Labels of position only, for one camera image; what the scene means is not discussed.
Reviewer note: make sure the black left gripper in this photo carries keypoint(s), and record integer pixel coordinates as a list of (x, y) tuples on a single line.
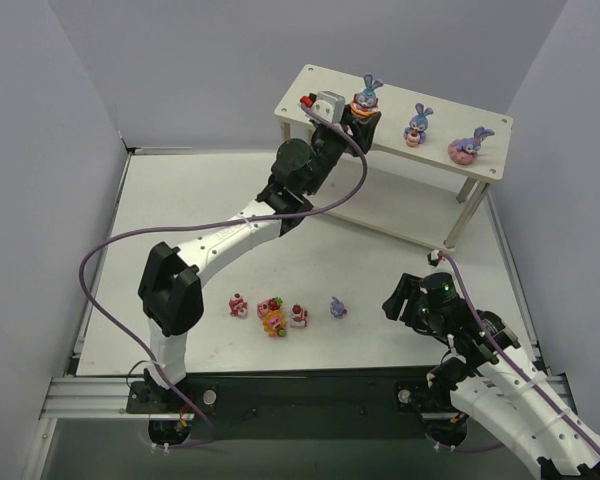
[(350, 129)]

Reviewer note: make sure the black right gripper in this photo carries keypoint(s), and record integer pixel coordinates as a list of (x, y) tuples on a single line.
[(410, 301)]

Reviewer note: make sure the purple bunny holding cupcake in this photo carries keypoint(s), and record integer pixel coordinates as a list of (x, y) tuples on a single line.
[(415, 132)]

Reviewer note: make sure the small purple bunny toy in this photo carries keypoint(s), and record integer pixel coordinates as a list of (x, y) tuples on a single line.
[(337, 308)]

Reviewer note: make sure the white strawberry cake slice toy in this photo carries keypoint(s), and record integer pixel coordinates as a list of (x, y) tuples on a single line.
[(299, 317)]

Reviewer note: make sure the pink bear strawberry toy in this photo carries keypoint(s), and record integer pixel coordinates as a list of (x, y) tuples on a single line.
[(238, 306)]

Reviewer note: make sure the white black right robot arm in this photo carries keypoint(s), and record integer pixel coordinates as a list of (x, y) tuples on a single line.
[(489, 377)]

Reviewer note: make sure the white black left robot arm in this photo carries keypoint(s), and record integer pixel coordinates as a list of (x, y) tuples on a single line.
[(171, 287)]

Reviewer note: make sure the light wooden two-tier shelf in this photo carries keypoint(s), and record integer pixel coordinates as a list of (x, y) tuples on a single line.
[(417, 193)]

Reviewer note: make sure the purple bunny on pink donut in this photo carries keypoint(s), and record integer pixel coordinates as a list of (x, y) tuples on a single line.
[(465, 151)]

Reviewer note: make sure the pink bear yellow flower toy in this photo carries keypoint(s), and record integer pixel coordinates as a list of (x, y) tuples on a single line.
[(274, 324)]

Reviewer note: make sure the pink strawberry cake toy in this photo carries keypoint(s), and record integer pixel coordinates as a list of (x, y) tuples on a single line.
[(269, 305)]

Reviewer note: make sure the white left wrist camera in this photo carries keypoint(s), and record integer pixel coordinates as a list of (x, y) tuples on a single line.
[(325, 106)]

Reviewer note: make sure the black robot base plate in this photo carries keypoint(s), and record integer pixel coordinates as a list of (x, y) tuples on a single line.
[(342, 404)]

